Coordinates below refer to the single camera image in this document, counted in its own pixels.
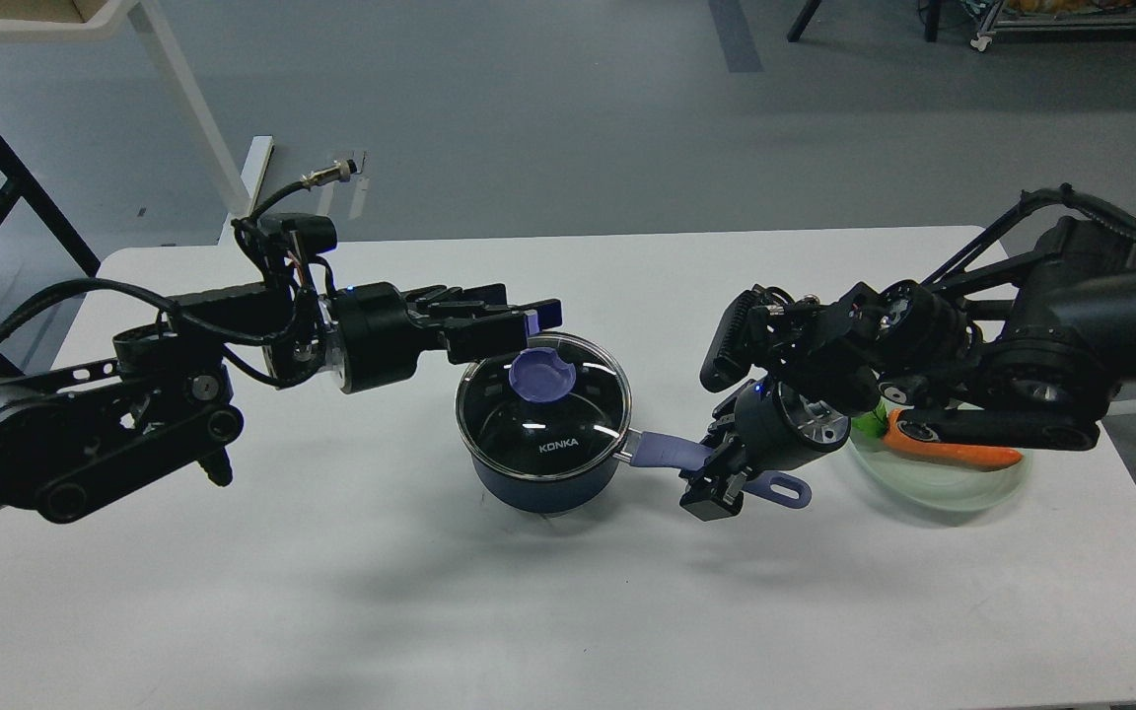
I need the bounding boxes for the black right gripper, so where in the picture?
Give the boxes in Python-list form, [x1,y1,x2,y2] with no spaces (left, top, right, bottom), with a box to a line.
[677,378,849,523]

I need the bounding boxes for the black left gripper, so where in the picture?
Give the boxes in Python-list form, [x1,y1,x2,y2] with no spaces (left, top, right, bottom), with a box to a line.
[329,282,563,394]

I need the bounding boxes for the glass lid with blue knob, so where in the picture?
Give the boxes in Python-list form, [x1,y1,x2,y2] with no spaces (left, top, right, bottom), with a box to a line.
[456,332,632,482]

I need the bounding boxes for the blue saucepan with handle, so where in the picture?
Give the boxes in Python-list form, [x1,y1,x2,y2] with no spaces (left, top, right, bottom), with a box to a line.
[469,418,812,513]

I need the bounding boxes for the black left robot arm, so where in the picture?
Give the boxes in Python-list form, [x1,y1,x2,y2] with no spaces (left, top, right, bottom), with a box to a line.
[0,159,563,523]

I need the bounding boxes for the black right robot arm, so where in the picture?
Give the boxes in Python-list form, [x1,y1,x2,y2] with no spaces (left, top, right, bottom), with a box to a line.
[679,183,1136,521]

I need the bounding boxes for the orange toy carrot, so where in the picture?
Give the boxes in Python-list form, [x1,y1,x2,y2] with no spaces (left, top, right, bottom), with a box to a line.
[849,401,1024,470]

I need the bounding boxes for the pale green plate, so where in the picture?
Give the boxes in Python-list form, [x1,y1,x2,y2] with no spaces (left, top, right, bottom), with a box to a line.
[849,428,1031,513]

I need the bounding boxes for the black furniture leg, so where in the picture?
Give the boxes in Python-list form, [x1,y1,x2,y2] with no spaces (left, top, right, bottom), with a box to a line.
[786,0,822,43]

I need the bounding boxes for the metal wheeled cart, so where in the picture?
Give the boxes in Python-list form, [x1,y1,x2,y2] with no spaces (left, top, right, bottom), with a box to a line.
[964,1,1136,53]

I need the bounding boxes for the white table frame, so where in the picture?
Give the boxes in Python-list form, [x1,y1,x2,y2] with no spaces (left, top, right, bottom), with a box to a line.
[0,1,276,219]

